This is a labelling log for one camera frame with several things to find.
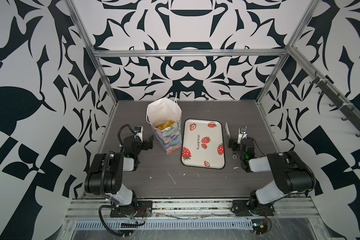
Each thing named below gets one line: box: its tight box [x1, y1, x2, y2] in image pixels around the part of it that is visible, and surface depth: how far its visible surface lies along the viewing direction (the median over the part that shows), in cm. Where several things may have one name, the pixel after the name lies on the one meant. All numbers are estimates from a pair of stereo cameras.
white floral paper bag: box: [146, 92, 182, 155], surface depth 87 cm
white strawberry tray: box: [181, 119, 226, 170], surface depth 98 cm
